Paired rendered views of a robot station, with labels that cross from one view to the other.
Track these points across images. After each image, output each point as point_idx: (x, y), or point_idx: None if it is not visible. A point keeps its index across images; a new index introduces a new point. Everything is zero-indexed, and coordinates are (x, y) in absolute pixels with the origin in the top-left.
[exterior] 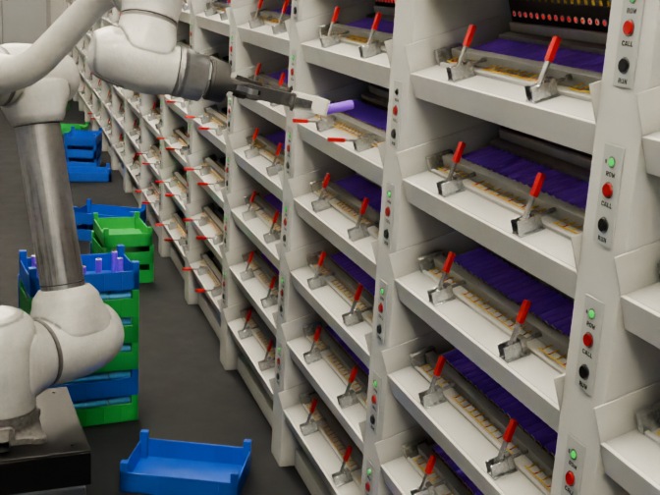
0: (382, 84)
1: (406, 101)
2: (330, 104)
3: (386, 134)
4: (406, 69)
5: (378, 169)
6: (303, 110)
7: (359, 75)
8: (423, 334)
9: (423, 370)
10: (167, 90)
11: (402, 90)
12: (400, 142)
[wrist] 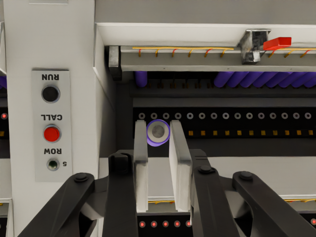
0: (158, 161)
1: (16, 153)
2: (153, 144)
3: (93, 87)
4: (28, 203)
5: (123, 17)
6: (136, 144)
7: (267, 165)
8: None
9: None
10: None
11: (35, 168)
12: (25, 82)
